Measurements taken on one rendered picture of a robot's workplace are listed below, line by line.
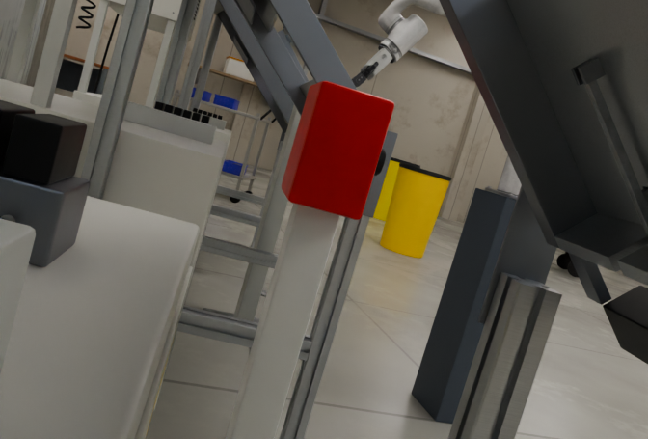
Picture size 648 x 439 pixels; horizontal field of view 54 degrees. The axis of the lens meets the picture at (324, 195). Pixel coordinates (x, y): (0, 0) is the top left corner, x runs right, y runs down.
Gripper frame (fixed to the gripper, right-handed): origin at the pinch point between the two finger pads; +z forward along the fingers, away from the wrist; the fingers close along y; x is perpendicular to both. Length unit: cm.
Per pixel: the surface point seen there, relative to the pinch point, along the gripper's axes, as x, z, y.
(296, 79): 13.3, 17.9, -24.3
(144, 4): 39, 41, -97
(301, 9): 20, 19, -93
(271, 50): 24.5, 17.8, -24.9
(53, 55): 44, 59, -91
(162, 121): 26, 54, -57
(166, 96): 35, 50, -22
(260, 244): -19, 61, -1
